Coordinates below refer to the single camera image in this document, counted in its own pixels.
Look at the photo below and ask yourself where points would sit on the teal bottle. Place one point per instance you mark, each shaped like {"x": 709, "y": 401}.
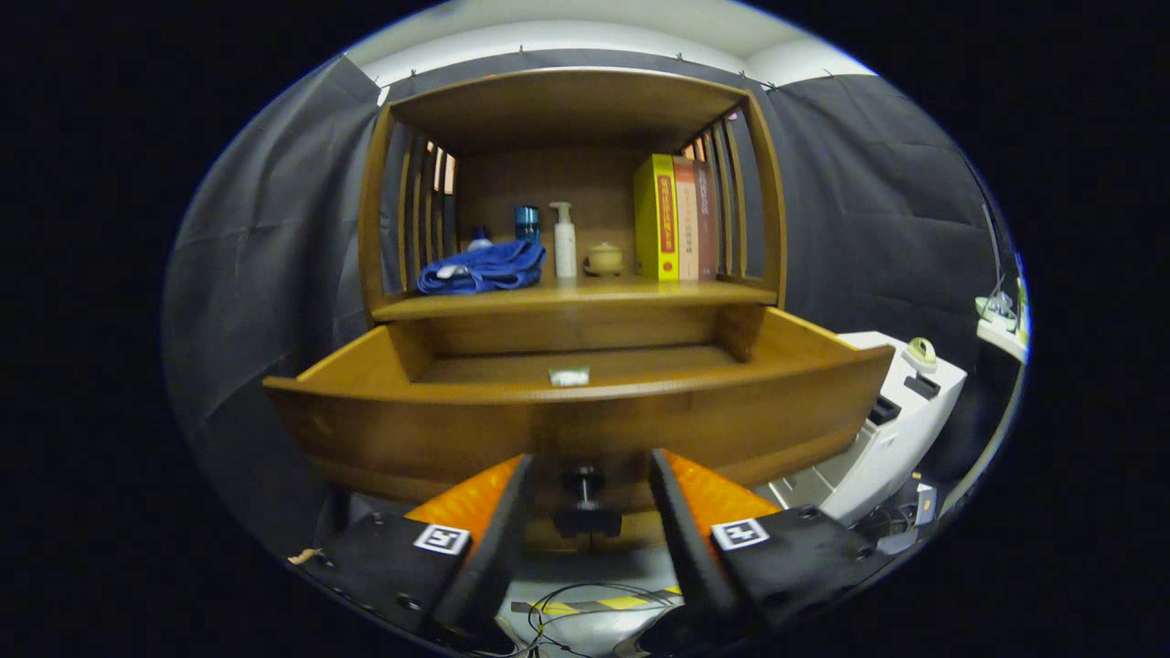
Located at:
{"x": 526, "y": 224}

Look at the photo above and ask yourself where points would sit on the white wall shelf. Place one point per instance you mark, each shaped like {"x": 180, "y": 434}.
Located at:
{"x": 1001, "y": 336}

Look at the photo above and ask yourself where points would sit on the green tape roll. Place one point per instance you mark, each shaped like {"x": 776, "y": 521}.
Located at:
{"x": 920, "y": 355}

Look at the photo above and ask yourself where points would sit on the white side table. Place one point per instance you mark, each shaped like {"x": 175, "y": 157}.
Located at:
{"x": 887, "y": 448}

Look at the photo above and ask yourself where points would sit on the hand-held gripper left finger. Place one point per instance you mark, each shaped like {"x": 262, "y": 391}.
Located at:
{"x": 494, "y": 548}

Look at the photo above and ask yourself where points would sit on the yellow book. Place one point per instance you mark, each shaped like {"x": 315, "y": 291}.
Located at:
{"x": 654, "y": 219}

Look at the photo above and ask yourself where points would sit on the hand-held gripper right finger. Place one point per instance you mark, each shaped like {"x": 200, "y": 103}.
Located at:
{"x": 686, "y": 539}

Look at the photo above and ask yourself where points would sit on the black backdrop cloth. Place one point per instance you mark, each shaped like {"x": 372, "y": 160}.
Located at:
{"x": 868, "y": 210}

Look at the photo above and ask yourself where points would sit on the grey bowl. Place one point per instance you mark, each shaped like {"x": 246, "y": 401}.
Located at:
{"x": 996, "y": 306}

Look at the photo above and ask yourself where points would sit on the white and green tube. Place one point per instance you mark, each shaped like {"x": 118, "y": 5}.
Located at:
{"x": 569, "y": 376}

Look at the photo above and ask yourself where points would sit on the small white blue-capped bottle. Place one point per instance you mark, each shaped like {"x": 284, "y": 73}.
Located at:
{"x": 479, "y": 243}

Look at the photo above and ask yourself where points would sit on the wooden countertop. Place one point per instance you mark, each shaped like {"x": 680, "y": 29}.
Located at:
{"x": 603, "y": 294}

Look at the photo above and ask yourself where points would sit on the yellow black floor tape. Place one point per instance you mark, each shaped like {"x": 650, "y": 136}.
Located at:
{"x": 622, "y": 603}

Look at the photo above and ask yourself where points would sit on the lidded beige tea cup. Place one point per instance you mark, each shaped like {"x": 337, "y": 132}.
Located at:
{"x": 605, "y": 259}

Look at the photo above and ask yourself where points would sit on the blue folded towel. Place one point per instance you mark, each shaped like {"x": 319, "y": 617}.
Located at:
{"x": 484, "y": 270}

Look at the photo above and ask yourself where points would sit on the white pump bottle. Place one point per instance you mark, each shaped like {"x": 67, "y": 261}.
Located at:
{"x": 565, "y": 247}

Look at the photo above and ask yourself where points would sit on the brown book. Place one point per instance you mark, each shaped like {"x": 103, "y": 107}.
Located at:
{"x": 707, "y": 219}

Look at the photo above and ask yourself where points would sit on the orange and cream book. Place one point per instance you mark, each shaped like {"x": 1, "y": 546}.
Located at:
{"x": 687, "y": 219}

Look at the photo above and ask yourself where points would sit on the wooden drawer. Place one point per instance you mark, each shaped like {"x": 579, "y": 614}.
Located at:
{"x": 548, "y": 429}

